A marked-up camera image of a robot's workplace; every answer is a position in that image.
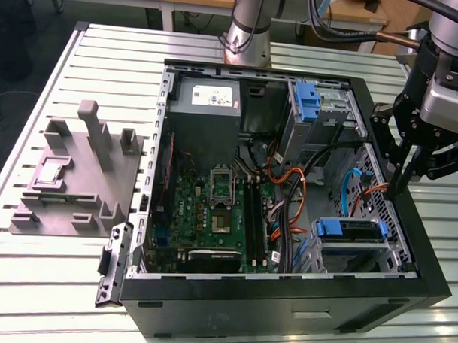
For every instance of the black RAM slot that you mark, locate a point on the black RAM slot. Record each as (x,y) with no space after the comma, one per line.
(261,218)
(251,217)

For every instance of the grey power supply unit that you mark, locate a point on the grey power supply unit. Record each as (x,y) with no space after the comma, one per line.
(200,136)

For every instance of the CPU socket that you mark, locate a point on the CPU socket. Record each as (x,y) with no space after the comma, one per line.
(224,224)

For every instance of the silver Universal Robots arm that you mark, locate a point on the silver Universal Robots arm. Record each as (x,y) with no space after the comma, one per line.
(248,40)

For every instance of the silver CPU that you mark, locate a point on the silver CPU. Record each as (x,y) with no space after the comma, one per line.
(50,174)

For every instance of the hard disk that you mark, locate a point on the hard disk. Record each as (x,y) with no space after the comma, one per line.
(330,227)

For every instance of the perforated metal disk bay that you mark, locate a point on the perforated metal disk bay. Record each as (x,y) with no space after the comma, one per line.
(362,247)

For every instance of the empty blue plastic drive carrier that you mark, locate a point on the empty blue plastic drive carrier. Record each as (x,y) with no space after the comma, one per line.
(308,103)

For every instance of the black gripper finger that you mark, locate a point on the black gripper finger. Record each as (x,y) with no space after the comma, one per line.
(447,160)
(386,132)

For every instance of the black PC case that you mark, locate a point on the black PC case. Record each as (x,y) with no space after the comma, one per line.
(247,304)

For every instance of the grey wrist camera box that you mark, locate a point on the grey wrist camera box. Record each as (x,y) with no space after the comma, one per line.
(445,107)

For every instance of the green motherboard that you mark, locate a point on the green motherboard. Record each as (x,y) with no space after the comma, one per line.
(190,211)

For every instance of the metal locking lever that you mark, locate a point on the metal locking lever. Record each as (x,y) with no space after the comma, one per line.
(234,185)

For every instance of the green RAM stick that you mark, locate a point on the green RAM stick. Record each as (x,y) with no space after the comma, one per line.
(68,200)

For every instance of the black graphics card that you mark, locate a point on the black graphics card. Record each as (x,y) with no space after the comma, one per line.
(211,261)

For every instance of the black office chair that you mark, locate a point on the black office chair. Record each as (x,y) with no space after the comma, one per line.
(11,39)

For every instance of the grey parts rack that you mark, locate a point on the grey parts rack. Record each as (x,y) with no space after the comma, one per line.
(85,189)

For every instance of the grey metal drive bay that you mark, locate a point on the grey metal drive bay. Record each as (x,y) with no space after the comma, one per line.
(298,140)

